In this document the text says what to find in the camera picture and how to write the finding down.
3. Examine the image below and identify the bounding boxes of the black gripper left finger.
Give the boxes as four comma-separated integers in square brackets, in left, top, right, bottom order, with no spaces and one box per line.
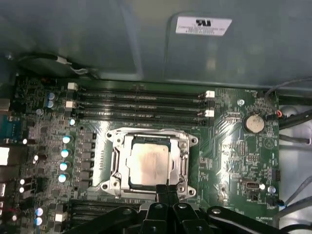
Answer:
[70,184,176,234]

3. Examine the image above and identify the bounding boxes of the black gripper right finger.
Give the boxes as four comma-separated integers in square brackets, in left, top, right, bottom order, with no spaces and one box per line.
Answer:
[167,184,291,234]

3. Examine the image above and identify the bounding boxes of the wire locking lever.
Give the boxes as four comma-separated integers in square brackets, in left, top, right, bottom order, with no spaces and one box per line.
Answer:
[106,127,190,137]
[108,187,159,198]

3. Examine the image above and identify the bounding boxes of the silver topped CPU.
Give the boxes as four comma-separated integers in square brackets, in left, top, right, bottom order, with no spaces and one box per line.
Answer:
[129,136,173,190]

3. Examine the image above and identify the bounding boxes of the RAM slot black latches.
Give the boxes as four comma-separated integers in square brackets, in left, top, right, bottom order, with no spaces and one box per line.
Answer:
[57,198,151,208]
[65,109,215,127]
[67,92,215,108]

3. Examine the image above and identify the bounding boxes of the RAM slot white latches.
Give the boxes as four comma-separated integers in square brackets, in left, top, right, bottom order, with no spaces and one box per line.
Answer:
[55,207,137,223]
[67,82,215,98]
[65,100,215,118]

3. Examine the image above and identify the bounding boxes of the internal USB port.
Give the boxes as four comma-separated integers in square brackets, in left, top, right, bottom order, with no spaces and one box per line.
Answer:
[246,180,260,191]

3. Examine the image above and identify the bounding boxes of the green motherboard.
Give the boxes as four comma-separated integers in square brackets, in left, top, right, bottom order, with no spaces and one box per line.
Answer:
[0,75,281,234]

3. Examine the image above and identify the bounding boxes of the round coin battery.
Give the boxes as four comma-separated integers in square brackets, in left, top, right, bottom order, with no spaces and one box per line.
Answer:
[243,114,265,134]

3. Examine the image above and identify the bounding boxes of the open black PC case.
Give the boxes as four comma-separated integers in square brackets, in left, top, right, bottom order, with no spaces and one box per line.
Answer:
[0,0,312,234]

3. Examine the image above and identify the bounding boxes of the white certification label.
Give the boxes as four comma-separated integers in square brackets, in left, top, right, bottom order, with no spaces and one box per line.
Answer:
[175,16,233,37]

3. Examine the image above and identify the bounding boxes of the grey fan cable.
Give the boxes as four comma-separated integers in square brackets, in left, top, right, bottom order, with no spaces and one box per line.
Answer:
[269,170,312,213]
[264,77,312,98]

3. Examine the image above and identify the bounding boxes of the black cable bundle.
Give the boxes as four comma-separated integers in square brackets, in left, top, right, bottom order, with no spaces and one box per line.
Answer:
[277,106,312,127]

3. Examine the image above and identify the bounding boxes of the black cable white connector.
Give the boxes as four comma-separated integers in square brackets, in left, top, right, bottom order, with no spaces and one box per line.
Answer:
[18,53,98,78]

